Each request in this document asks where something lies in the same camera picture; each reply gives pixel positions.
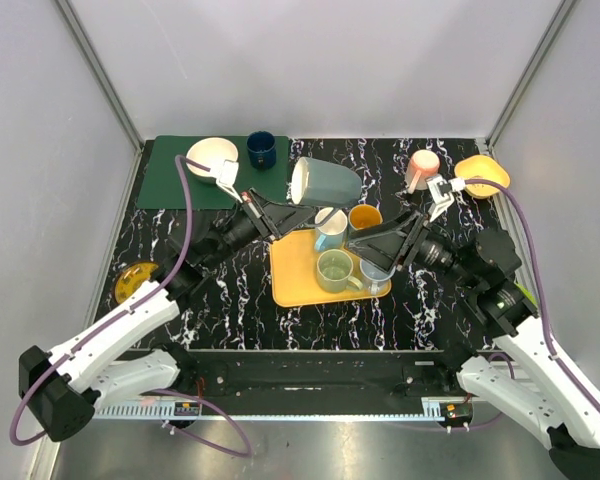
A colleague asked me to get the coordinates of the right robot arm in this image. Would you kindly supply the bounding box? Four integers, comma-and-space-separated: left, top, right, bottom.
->
346, 211, 600, 479

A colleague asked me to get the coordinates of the pale blue-grey mug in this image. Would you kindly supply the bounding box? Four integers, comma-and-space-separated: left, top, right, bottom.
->
359, 260, 395, 296

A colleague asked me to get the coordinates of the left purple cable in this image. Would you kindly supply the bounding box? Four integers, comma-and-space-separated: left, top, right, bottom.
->
9, 154, 254, 459

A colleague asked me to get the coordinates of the yellow patterned saucer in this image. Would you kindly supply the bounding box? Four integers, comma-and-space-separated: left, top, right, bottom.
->
113, 261, 158, 304

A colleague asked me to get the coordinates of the pink mug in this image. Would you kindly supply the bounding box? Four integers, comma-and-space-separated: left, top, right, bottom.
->
405, 149, 440, 194

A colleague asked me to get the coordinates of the grey-blue faceted mug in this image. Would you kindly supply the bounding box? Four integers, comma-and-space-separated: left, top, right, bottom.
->
290, 157, 362, 208

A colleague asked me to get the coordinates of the lime green plate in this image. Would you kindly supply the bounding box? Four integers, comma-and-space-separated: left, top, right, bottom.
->
515, 282, 538, 308

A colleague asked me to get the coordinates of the dark green mat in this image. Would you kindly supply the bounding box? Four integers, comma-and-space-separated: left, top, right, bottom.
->
136, 135, 290, 210

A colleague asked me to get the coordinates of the pale green mug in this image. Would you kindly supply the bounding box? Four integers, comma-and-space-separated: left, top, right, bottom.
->
316, 249, 364, 293

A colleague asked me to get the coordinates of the yellow square dish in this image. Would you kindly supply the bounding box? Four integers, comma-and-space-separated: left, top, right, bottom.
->
454, 154, 511, 200

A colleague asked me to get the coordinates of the dark blue mug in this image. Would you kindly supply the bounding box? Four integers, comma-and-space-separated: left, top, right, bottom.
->
246, 131, 277, 170

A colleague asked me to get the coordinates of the orange-inside blue floral mug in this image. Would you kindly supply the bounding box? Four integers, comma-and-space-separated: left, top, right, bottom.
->
348, 204, 383, 231

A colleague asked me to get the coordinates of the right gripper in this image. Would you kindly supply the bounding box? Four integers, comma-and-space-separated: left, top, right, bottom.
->
344, 203, 480, 288

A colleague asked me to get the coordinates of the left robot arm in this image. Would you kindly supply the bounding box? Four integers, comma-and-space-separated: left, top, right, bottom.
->
16, 189, 315, 442

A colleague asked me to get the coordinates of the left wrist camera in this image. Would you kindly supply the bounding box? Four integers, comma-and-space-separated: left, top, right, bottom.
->
211, 160, 243, 203

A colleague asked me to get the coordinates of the light blue faceted mug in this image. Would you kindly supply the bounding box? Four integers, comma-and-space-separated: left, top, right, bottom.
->
314, 207, 348, 252

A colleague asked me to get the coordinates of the yellow plastic tray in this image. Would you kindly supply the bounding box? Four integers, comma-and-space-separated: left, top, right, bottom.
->
270, 229, 373, 308

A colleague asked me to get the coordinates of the white bowl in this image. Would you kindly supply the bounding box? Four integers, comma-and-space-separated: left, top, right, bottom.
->
186, 137, 239, 184

